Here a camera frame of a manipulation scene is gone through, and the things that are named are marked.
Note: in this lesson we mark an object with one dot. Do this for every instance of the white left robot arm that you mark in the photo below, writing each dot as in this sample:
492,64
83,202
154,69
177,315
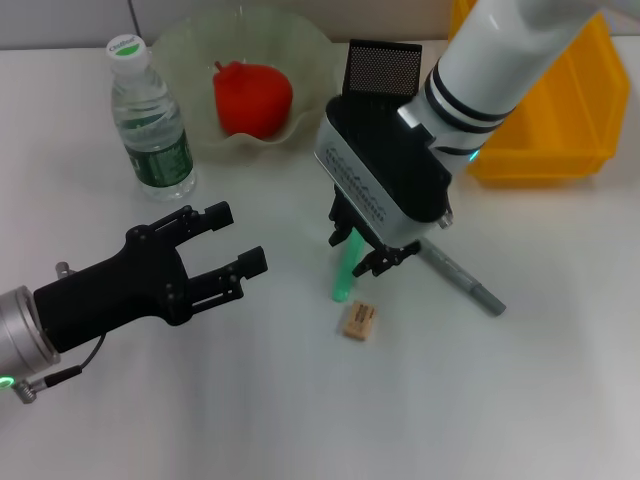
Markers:
20,330

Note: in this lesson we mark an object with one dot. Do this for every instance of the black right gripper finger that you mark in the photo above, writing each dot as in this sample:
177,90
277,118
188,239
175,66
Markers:
375,262
341,235

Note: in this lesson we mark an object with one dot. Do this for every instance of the clear green-label water bottle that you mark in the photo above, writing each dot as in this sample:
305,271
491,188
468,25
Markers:
150,125

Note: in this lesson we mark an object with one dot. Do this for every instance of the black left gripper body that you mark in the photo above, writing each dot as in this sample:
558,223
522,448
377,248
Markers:
115,295

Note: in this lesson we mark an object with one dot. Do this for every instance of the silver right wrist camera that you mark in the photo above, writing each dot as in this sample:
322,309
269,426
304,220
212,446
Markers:
390,165

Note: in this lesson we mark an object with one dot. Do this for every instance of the small silver gripper plug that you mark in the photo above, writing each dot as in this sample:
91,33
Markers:
64,270

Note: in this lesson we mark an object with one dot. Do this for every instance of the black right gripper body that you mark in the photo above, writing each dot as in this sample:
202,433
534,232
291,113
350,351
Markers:
345,207

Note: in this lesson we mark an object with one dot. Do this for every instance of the grey marker pen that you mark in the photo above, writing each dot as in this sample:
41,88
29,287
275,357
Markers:
465,282

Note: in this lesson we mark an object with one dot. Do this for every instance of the red apple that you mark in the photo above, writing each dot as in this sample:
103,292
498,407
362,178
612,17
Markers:
250,100

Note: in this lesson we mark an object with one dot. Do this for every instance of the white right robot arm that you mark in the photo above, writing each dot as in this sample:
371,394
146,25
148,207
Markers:
485,65

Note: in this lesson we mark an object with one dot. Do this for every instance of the translucent wavy fruit plate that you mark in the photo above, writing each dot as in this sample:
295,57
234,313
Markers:
300,75

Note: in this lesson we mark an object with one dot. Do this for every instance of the beige eraser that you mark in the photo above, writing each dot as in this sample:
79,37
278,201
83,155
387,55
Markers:
359,321

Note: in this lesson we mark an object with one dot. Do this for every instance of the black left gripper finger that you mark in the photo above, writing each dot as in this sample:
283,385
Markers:
220,216
252,262

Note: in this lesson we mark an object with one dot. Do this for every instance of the black mesh pen holder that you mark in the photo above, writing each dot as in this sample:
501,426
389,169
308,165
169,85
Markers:
382,70

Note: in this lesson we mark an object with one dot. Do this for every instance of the yellow plastic bin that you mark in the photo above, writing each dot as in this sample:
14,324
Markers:
565,125

